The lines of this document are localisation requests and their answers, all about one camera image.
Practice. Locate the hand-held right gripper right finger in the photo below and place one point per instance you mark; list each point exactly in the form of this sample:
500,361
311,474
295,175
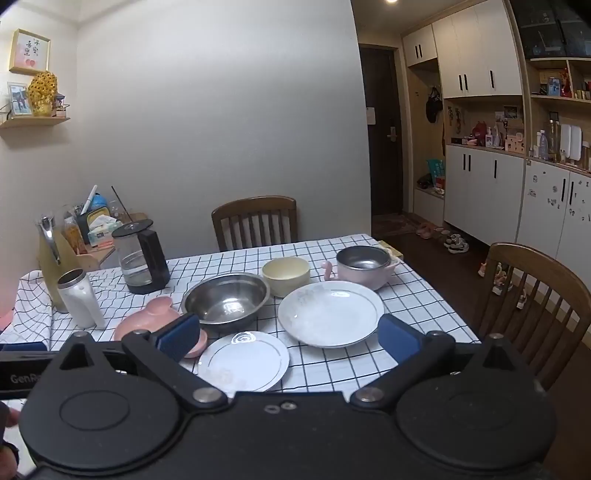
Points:
397,337

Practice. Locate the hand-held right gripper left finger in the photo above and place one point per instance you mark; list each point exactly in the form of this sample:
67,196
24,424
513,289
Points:
178,337

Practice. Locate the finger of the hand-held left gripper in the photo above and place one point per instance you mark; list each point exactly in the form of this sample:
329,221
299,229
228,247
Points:
23,347

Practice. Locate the pink bear-shaped plate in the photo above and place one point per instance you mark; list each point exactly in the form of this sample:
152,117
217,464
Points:
143,318

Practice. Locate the stainless steel bowl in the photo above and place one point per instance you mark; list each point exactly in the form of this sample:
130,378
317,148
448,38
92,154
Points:
221,300

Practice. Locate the pink bowl with steel lining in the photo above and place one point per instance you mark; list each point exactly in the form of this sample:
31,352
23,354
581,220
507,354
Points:
364,277

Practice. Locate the small white plate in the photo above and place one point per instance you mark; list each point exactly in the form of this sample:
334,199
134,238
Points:
244,360

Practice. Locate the large white plate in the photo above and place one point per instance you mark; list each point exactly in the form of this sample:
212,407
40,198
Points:
328,314

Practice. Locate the cream bowl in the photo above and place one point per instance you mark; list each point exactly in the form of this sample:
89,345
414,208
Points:
286,277

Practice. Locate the person's left hand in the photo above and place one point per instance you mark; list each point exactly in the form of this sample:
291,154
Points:
8,417

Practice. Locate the checked white tablecloth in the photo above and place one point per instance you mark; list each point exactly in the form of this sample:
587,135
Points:
415,295

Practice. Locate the beige thermos jug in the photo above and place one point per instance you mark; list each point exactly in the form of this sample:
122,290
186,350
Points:
51,277

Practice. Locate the white insulated cup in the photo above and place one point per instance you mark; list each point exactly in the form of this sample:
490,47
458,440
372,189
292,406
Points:
83,300

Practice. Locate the yellow box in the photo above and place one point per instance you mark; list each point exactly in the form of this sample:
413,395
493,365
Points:
395,252

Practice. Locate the glass electric kettle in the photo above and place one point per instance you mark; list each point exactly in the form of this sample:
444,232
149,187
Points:
138,258

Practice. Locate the pink slippers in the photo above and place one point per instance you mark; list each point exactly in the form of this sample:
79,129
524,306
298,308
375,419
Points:
425,230

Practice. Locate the patterned door mat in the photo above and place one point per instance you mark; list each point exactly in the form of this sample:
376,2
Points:
392,226

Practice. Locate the grey sneakers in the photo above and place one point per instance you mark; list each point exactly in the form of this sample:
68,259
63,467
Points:
457,243

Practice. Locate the wooden desk organizer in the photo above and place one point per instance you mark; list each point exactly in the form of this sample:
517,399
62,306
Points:
92,259

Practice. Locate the small children's shoes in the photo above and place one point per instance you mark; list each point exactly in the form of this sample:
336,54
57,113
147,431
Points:
498,277

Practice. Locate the orange snack jar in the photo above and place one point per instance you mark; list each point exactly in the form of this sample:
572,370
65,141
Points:
75,235

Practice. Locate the tissue box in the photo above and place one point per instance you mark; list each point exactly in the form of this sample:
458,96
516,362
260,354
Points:
104,230

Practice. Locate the wooden chair with striped cushion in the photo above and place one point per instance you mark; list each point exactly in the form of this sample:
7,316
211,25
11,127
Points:
254,205

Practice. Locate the wooden chair with black seat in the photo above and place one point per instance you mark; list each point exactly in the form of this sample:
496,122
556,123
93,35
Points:
531,258

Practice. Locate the teal shopping bag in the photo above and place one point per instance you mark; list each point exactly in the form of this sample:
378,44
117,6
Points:
435,168

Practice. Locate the white lower cabinets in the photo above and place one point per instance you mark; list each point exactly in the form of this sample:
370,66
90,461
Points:
508,198

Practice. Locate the white cabinets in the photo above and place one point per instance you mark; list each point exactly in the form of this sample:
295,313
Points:
508,198
475,50

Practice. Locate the dark entrance door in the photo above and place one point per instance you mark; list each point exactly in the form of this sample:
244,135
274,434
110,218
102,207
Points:
381,138

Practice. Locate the black hanging bag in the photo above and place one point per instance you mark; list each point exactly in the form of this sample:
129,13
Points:
433,106

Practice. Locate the gold ornament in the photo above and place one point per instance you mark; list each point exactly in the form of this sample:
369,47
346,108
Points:
42,92

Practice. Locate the wooden open shelving unit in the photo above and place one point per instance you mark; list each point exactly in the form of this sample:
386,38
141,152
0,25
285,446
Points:
554,99

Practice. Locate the white upper cabinets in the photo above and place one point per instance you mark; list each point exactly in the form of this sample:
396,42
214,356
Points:
475,50

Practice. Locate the wooden wall shelf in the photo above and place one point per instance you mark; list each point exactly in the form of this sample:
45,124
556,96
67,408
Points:
34,122

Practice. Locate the small photo frame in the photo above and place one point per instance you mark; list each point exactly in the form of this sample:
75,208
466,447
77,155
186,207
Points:
19,99

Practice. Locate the framed wall picture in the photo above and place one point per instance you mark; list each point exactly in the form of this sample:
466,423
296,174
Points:
30,51

